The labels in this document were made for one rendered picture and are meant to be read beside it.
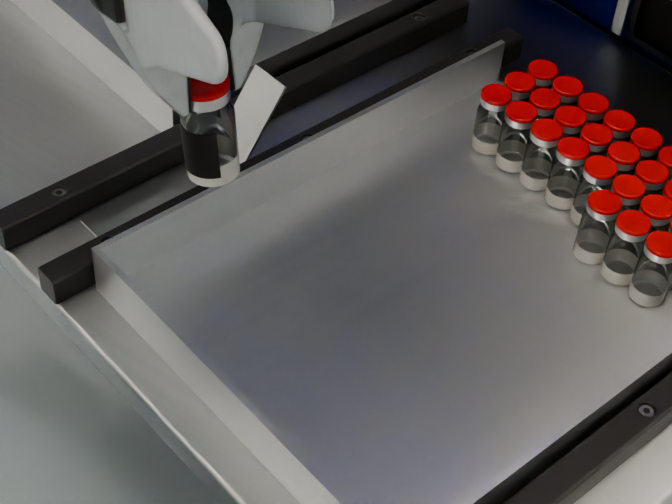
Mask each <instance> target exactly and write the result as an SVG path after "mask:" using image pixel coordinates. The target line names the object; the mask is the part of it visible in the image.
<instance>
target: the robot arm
mask: <svg viewBox="0 0 672 504"><path fill-rule="evenodd" d="M90 1H91V3H92V4H93V5H94V7H95V8H96V9H97V10H98V11H99V12H100V14H101V16H102V18H103V20H104V22H105V23H106V25H107V27H108V29H109V31H110V32H111V34H112V36H113V37H114V39H115V41H116V42H117V44H118V46H119V47H120V49H121V50H122V52H123V53H124V55H125V56H126V58H127V59H128V61H129V62H130V64H131V66H132V67H133V69H134V70H135V71H136V73H137V74H138V76H139V77H140V78H141V79H142V81H143V82H144V83H145V84H146V85H147V87H148V88H149V89H150V90H151V91H152V92H153V93H154V94H155V95H156V96H158V97H159V98H160V99H161V100H162V101H163V102H164V103H166V104H167V105H168V106H169V107H171V108H172V109H173V110H174V111H176V112H177V113H179V114H180V115H181V116H183V117H184V116H186V115H189V113H191V112H192V104H191V88H190V78H194V79H197V80H200V81H203V82H206V83H210V84H220V83H222V82H224V81H225V79H226V78H227V75H228V76H229V78H230V90H231V91H234V90H235V91H236V90H238V89H240V88H241V87H242V85H243V83H244V80H245V78H246V76H247V74H248V71H249V69H250V66H251V64H252V62H253V59H254V57H255V54H256V52H257V49H258V46H259V43H260V40H261V36H262V33H263V29H264V25H265V23H266V24H271V25H276V26H281V27H286V28H292V29H297V30H302V31H307V32H313V33H322V32H325V31H326V30H328V29H329V27H330V26H331V25H332V22H333V19H334V2H333V0H207V1H208V10H207V14H206V13H205V12H204V10H203V9H202V7H201V6H200V5H199V3H198V2H197V0H90Z"/></svg>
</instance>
